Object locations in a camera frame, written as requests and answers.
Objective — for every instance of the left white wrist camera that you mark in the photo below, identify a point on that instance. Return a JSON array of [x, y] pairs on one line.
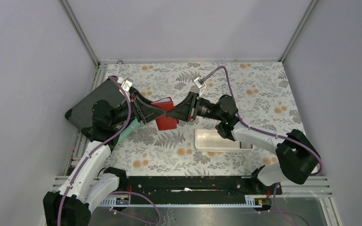
[[125, 85]]

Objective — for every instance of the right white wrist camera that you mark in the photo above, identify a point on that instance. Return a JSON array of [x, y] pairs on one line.
[[201, 85]]

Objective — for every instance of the mint green tube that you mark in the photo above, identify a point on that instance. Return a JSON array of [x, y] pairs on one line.
[[133, 126]]

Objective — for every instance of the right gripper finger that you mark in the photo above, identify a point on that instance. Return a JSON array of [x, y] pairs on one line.
[[182, 106], [180, 115]]

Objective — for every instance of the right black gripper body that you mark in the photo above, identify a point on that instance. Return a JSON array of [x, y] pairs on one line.
[[193, 117]]

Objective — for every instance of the black hard case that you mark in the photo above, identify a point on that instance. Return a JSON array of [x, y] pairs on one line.
[[81, 114]]

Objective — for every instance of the floral table mat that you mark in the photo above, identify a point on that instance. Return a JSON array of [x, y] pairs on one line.
[[263, 97]]

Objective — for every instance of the white plastic tray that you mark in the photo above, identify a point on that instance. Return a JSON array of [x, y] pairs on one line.
[[208, 140]]

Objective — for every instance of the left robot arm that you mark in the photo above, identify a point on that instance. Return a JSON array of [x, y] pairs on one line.
[[105, 118]]

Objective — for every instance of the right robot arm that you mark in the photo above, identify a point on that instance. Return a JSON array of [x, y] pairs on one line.
[[297, 157]]

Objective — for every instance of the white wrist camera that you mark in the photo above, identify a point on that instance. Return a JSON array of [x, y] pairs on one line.
[[125, 85], [201, 85]]

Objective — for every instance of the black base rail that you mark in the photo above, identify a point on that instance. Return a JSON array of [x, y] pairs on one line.
[[209, 191]]

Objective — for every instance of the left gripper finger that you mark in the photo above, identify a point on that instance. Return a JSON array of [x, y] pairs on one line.
[[144, 105], [152, 116]]

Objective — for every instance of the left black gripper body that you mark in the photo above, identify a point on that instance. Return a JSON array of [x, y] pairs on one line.
[[137, 108]]

